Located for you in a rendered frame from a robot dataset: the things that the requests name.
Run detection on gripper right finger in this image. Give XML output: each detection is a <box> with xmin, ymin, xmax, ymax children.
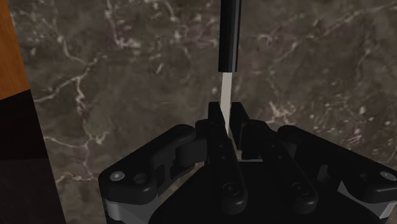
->
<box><xmin>230</xmin><ymin>101</ymin><xmax>397</xmax><ymax>216</ymax></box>

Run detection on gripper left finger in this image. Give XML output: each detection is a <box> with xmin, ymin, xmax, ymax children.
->
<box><xmin>97</xmin><ymin>101</ymin><xmax>249</xmax><ymax>216</ymax></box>

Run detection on black handled knife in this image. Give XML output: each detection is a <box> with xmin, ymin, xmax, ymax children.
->
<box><xmin>218</xmin><ymin>0</ymin><xmax>243</xmax><ymax>138</ymax></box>

